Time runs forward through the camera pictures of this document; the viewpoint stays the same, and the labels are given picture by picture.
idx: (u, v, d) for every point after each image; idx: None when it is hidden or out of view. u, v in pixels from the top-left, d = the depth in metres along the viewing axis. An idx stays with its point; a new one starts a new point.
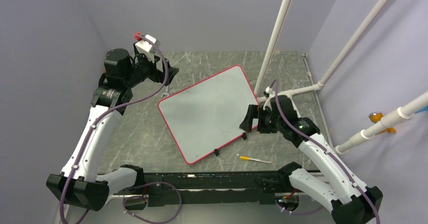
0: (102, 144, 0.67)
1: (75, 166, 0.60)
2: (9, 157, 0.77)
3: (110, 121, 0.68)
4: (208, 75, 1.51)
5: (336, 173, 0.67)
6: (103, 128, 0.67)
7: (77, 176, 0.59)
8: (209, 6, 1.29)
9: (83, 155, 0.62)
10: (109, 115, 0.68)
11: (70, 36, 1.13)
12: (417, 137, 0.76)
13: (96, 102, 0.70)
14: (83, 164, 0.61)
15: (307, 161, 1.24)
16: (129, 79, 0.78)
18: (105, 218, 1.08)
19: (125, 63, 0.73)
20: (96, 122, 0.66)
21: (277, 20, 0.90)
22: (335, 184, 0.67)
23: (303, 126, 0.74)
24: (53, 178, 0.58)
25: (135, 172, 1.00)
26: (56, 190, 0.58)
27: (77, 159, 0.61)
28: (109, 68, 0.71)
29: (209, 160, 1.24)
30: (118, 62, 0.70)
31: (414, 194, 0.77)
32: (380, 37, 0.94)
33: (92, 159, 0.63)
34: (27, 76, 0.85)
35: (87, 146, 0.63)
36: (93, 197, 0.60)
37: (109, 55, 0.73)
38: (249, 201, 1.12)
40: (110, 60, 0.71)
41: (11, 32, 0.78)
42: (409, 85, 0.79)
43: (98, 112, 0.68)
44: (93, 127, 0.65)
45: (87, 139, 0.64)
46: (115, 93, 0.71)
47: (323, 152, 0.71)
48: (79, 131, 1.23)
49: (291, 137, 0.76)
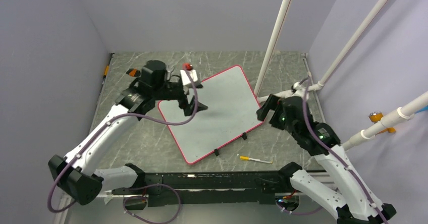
0: (110, 142, 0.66)
1: (77, 156, 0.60)
2: (9, 157, 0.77)
3: (125, 123, 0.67)
4: (208, 75, 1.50)
5: (356, 191, 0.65)
6: (118, 127, 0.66)
7: (75, 165, 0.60)
8: (209, 6, 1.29)
9: (88, 147, 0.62)
10: (127, 117, 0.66)
11: (70, 36, 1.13)
12: (417, 137, 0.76)
13: (119, 101, 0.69)
14: (85, 157, 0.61)
15: (307, 161, 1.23)
16: (158, 91, 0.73)
18: (105, 218, 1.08)
19: (160, 75, 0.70)
20: (112, 119, 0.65)
21: (277, 20, 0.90)
22: (352, 199, 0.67)
23: (324, 136, 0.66)
24: (57, 159, 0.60)
25: (135, 174, 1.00)
26: (55, 171, 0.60)
27: (83, 149, 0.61)
28: (144, 74, 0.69)
29: (209, 160, 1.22)
30: (153, 72, 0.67)
31: (415, 194, 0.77)
32: (380, 37, 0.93)
33: (96, 153, 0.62)
34: (27, 75, 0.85)
35: (96, 140, 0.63)
36: (83, 190, 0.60)
37: (148, 63, 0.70)
38: (249, 201, 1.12)
40: (148, 68, 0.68)
41: (11, 31, 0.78)
42: (409, 85, 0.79)
43: (118, 110, 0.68)
44: (109, 124, 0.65)
45: (97, 133, 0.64)
46: (139, 100, 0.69)
47: (343, 167, 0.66)
48: (79, 131, 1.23)
49: (308, 147, 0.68)
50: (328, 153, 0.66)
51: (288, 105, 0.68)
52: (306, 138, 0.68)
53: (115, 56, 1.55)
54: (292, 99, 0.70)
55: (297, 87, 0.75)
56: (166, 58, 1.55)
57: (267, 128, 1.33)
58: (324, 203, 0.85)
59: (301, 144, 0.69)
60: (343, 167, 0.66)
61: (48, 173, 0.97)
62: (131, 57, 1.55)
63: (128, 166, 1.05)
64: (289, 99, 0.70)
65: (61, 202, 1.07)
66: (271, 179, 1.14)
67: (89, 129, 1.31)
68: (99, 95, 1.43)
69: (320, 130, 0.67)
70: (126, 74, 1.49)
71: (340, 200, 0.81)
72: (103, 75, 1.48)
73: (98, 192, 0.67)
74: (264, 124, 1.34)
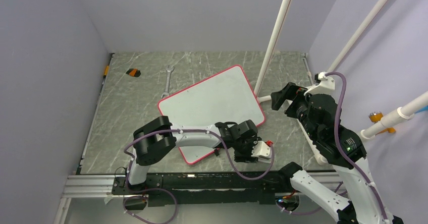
0: (193, 141, 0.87)
1: (180, 130, 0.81)
2: (10, 157, 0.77)
3: (213, 141, 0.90)
4: (208, 75, 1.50)
5: (372, 207, 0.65)
6: (207, 137, 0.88)
7: (174, 133, 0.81)
8: (208, 7, 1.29)
9: (188, 132, 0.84)
10: (216, 139, 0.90)
11: (70, 37, 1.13)
12: (417, 137, 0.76)
13: (218, 125, 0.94)
14: (182, 135, 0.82)
15: (307, 161, 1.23)
16: (238, 142, 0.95)
18: (105, 218, 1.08)
19: (248, 134, 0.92)
20: (211, 131, 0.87)
21: (277, 20, 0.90)
22: (365, 213, 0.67)
23: (351, 149, 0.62)
24: (167, 121, 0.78)
25: (141, 179, 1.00)
26: (156, 126, 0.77)
27: (186, 130, 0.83)
28: (243, 126, 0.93)
29: (209, 160, 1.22)
30: (249, 129, 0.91)
31: (417, 196, 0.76)
32: (379, 38, 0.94)
33: (187, 140, 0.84)
34: (27, 75, 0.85)
35: (195, 133, 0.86)
36: (154, 155, 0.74)
37: (250, 121, 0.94)
38: (249, 201, 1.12)
40: (248, 125, 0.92)
41: (11, 32, 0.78)
42: (409, 85, 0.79)
43: (216, 130, 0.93)
44: (208, 132, 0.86)
45: (199, 128, 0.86)
46: (227, 135, 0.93)
47: (365, 182, 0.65)
48: (79, 130, 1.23)
49: (331, 156, 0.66)
50: (353, 167, 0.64)
51: (317, 108, 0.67)
52: (331, 148, 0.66)
53: (115, 56, 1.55)
54: (323, 103, 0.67)
55: (321, 77, 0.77)
56: (165, 58, 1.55)
57: (267, 128, 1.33)
58: (324, 204, 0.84)
59: (323, 152, 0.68)
60: (365, 183, 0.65)
61: (47, 173, 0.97)
62: (131, 56, 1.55)
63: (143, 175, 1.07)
64: (319, 102, 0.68)
65: (61, 202, 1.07)
66: (271, 179, 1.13)
67: (89, 129, 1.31)
68: (99, 95, 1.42)
69: (348, 142, 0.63)
70: (126, 74, 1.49)
71: (341, 202, 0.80)
72: (103, 75, 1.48)
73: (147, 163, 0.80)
74: (265, 124, 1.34)
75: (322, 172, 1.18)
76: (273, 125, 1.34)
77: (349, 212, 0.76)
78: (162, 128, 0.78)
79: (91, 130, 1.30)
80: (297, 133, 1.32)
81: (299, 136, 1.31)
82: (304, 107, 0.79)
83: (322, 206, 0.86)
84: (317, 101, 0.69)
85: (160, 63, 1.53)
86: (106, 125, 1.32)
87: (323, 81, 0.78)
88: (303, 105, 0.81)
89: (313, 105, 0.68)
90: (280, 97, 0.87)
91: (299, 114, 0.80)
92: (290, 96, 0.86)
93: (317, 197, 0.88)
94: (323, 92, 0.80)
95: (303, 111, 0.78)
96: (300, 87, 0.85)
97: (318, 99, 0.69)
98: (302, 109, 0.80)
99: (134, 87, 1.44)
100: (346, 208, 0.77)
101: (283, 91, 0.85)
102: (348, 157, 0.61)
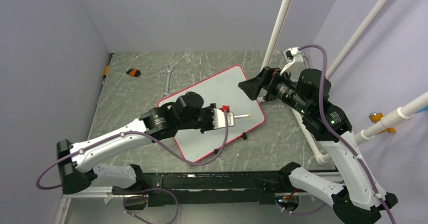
0: (111, 153, 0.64)
1: (79, 152, 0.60)
2: (10, 157, 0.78)
3: (140, 140, 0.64)
4: (208, 75, 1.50)
5: (362, 181, 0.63)
6: (129, 142, 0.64)
7: (74, 158, 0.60)
8: (208, 6, 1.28)
9: (93, 148, 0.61)
10: (141, 136, 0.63)
11: (70, 37, 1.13)
12: (417, 137, 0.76)
13: (143, 116, 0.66)
14: (86, 155, 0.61)
15: (307, 161, 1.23)
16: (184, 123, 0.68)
18: (105, 217, 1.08)
19: (191, 111, 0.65)
20: (126, 132, 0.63)
21: (277, 20, 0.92)
22: (356, 188, 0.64)
23: (335, 122, 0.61)
24: (67, 145, 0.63)
25: (132, 180, 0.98)
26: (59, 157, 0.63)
27: (86, 148, 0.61)
28: (178, 104, 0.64)
29: (209, 160, 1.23)
30: (185, 106, 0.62)
31: (417, 196, 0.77)
32: (379, 37, 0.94)
33: (98, 156, 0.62)
34: (27, 76, 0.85)
35: (104, 144, 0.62)
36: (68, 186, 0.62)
37: (188, 94, 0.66)
38: (249, 201, 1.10)
40: (184, 100, 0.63)
41: (11, 32, 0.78)
42: (410, 85, 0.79)
43: (140, 126, 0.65)
44: (120, 136, 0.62)
45: (106, 139, 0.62)
46: (161, 126, 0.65)
47: (352, 156, 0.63)
48: (79, 130, 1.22)
49: (317, 131, 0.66)
50: (338, 140, 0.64)
51: (308, 83, 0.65)
52: (317, 123, 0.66)
53: (115, 56, 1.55)
54: (315, 77, 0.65)
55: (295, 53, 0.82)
56: (165, 58, 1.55)
57: (267, 128, 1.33)
58: (320, 192, 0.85)
59: (310, 127, 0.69)
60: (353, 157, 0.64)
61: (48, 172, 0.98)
62: (131, 56, 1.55)
63: (132, 168, 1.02)
64: (309, 76, 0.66)
65: (61, 202, 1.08)
66: (271, 179, 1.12)
67: (89, 129, 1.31)
68: (99, 95, 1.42)
69: (332, 115, 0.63)
70: (126, 74, 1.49)
71: (335, 187, 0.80)
72: (103, 75, 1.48)
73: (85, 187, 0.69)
74: (265, 124, 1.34)
75: (322, 173, 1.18)
76: (273, 125, 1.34)
77: (343, 195, 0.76)
78: (62, 155, 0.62)
79: (91, 130, 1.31)
80: (297, 132, 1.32)
81: (299, 136, 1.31)
82: (285, 88, 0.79)
83: (317, 194, 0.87)
84: (308, 76, 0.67)
85: (160, 63, 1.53)
86: (106, 125, 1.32)
87: (296, 57, 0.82)
88: (283, 85, 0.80)
89: (303, 80, 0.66)
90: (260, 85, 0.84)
91: (283, 96, 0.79)
92: (267, 81, 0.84)
93: (312, 187, 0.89)
94: (297, 65, 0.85)
95: (284, 92, 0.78)
96: (275, 69, 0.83)
97: (308, 74, 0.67)
98: (283, 89, 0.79)
99: (134, 87, 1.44)
100: (341, 192, 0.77)
101: (261, 79, 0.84)
102: (332, 131, 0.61)
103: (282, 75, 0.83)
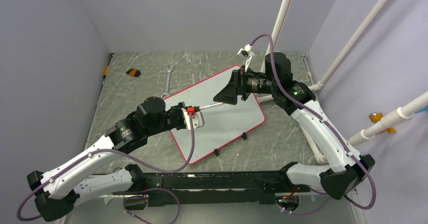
0: (84, 175, 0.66)
1: (50, 180, 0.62)
2: (10, 156, 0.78)
3: (109, 157, 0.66)
4: (208, 75, 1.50)
5: (332, 142, 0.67)
6: (98, 161, 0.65)
7: (46, 188, 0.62)
8: (208, 6, 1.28)
9: (63, 173, 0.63)
10: (109, 153, 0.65)
11: (70, 37, 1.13)
12: (418, 137, 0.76)
13: (108, 132, 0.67)
14: (57, 182, 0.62)
15: (307, 161, 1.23)
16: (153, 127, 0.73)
18: (105, 217, 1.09)
19: (155, 116, 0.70)
20: (94, 152, 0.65)
21: (277, 20, 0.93)
22: (330, 153, 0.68)
23: (298, 93, 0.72)
24: (36, 175, 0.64)
25: (128, 182, 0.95)
26: (32, 187, 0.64)
27: (57, 175, 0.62)
28: (139, 112, 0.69)
29: (209, 160, 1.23)
30: (148, 113, 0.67)
31: (417, 196, 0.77)
32: (379, 38, 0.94)
33: (69, 181, 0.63)
34: (27, 76, 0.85)
35: (74, 168, 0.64)
36: (46, 214, 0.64)
37: (147, 101, 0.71)
38: (249, 201, 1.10)
40: (144, 108, 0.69)
41: (11, 32, 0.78)
42: (410, 85, 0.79)
43: (106, 142, 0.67)
44: (89, 157, 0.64)
45: (74, 163, 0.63)
46: (129, 137, 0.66)
47: (319, 120, 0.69)
48: (79, 130, 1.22)
49: (284, 104, 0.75)
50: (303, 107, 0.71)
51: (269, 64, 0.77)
52: (282, 97, 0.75)
53: (114, 56, 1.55)
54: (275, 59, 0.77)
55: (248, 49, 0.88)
56: (165, 58, 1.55)
57: (267, 128, 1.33)
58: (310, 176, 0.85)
59: (278, 102, 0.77)
60: (319, 121, 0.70)
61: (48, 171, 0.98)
62: (131, 56, 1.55)
63: (128, 169, 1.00)
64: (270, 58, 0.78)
65: None
66: (271, 179, 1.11)
67: (89, 129, 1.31)
68: (99, 95, 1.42)
69: (295, 89, 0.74)
70: (126, 74, 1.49)
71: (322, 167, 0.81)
72: (103, 75, 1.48)
73: (67, 211, 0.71)
74: (265, 124, 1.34)
75: None
76: (273, 125, 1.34)
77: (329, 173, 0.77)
78: (34, 185, 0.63)
79: (91, 130, 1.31)
80: (297, 132, 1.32)
81: (299, 135, 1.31)
82: (255, 80, 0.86)
83: (315, 182, 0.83)
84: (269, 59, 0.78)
85: (160, 63, 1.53)
86: (106, 125, 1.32)
87: (251, 54, 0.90)
88: (254, 78, 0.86)
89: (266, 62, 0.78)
90: (236, 88, 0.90)
91: (257, 89, 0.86)
92: (239, 81, 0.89)
93: (309, 174, 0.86)
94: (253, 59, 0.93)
95: (257, 84, 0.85)
96: (241, 69, 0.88)
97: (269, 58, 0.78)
98: (254, 82, 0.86)
99: (134, 87, 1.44)
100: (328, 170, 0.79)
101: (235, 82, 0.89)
102: (296, 100, 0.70)
103: (251, 72, 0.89)
